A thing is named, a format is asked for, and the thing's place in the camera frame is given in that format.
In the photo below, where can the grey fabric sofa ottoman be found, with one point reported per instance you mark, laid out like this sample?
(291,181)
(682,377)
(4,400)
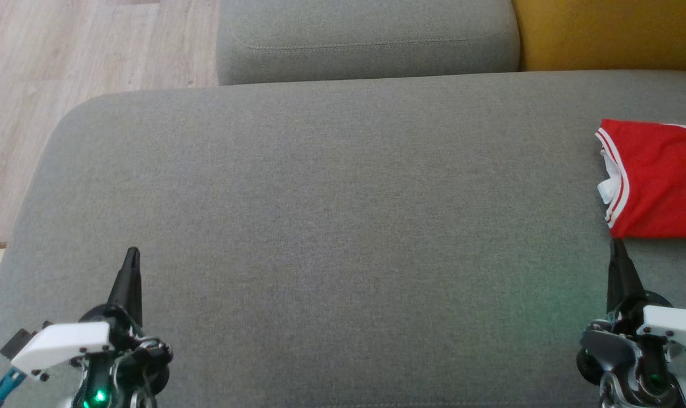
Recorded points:
(331,226)

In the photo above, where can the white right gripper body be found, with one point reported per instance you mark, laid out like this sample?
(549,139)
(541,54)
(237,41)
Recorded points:
(665,328)

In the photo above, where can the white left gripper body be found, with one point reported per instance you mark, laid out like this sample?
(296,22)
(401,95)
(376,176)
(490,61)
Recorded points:
(65,343)

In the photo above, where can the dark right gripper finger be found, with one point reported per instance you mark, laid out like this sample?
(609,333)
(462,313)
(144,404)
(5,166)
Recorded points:
(623,283)

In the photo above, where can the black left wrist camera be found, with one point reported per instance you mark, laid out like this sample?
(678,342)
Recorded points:
(15,341)

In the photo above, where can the red white basketball jersey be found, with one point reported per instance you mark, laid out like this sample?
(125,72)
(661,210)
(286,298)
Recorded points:
(665,175)

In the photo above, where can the yellow sofa backrest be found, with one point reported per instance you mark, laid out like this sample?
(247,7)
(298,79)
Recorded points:
(609,31)

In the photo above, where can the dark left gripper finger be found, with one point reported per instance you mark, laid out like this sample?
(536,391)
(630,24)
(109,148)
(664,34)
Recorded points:
(128,289)

